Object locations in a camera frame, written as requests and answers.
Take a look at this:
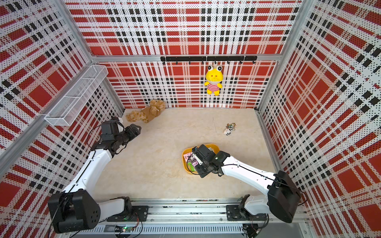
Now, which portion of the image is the yellow plastic storage tray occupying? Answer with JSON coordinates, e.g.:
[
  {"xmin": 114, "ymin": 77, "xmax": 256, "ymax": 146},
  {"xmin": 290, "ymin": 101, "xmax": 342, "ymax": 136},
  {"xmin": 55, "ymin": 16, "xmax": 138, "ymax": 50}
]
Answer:
[{"xmin": 182, "ymin": 143, "xmax": 220, "ymax": 174}]

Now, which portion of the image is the pink cartoon tissue pack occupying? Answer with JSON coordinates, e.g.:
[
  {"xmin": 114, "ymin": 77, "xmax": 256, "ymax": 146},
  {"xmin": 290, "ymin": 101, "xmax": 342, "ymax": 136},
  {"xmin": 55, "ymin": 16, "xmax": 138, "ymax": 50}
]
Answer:
[
  {"xmin": 183, "ymin": 152, "xmax": 194, "ymax": 164},
  {"xmin": 188, "ymin": 160, "xmax": 199, "ymax": 168}
]

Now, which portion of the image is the green tissue pack front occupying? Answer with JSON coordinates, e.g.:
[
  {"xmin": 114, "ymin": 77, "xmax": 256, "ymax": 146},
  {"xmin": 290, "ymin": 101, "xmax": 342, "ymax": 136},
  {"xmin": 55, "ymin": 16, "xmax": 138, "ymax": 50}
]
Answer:
[{"xmin": 188, "ymin": 165, "xmax": 195, "ymax": 172}]

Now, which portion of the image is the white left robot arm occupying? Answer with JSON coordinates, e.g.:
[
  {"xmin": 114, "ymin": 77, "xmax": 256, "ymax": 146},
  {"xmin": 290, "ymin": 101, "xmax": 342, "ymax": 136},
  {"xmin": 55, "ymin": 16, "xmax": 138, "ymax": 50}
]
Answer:
[{"xmin": 48, "ymin": 118, "xmax": 141, "ymax": 234}]

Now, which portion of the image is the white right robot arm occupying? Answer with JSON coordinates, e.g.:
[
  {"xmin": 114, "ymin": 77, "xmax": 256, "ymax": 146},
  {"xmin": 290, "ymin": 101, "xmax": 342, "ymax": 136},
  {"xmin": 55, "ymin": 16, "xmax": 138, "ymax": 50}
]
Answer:
[{"xmin": 184, "ymin": 144, "xmax": 302, "ymax": 223}]

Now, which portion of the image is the brown teddy bear plush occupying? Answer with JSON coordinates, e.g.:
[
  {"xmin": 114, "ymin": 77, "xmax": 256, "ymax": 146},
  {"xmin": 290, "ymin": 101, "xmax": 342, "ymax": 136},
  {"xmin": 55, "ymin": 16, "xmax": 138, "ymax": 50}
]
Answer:
[{"xmin": 126, "ymin": 100, "xmax": 166, "ymax": 124}]

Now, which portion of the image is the white black cow plush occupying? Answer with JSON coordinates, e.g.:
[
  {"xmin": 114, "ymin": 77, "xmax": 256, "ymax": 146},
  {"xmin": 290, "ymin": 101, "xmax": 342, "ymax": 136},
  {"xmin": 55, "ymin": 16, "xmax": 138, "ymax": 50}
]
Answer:
[{"xmin": 223, "ymin": 129, "xmax": 232, "ymax": 135}]

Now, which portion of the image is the yellow frog plush striped shirt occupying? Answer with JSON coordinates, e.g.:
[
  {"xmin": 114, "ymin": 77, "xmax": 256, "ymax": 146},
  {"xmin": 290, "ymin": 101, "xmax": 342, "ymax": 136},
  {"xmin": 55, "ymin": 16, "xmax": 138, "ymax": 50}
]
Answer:
[{"xmin": 204, "ymin": 65, "xmax": 223, "ymax": 96}]

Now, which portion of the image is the small electronics board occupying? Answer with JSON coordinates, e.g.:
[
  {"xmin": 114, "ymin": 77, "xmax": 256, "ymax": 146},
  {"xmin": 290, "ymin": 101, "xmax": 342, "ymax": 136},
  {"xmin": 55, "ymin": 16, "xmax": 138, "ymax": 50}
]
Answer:
[{"xmin": 114, "ymin": 226, "xmax": 135, "ymax": 234}]

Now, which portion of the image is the fox figure keychain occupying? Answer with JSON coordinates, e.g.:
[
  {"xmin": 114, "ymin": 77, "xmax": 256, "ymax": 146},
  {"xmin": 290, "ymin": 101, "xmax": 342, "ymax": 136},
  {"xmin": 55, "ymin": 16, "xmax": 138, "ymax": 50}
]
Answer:
[{"xmin": 226, "ymin": 123, "xmax": 236, "ymax": 131}]

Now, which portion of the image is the white wire mesh basket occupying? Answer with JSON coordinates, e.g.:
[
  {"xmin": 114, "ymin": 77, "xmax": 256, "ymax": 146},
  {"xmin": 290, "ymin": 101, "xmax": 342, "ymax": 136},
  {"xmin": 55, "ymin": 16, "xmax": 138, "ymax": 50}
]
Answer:
[{"xmin": 45, "ymin": 64, "xmax": 108, "ymax": 127}]

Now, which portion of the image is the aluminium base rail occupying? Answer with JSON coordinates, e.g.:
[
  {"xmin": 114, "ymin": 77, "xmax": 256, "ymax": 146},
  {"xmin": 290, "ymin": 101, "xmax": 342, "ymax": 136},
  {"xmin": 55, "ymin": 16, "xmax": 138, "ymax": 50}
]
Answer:
[{"xmin": 63, "ymin": 198, "xmax": 315, "ymax": 238}]

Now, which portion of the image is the black hook rail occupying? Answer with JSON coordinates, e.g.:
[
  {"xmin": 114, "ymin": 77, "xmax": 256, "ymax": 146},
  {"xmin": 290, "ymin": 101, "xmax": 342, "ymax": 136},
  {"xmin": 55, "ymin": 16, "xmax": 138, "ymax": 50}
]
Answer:
[{"xmin": 160, "ymin": 56, "xmax": 258, "ymax": 63}]

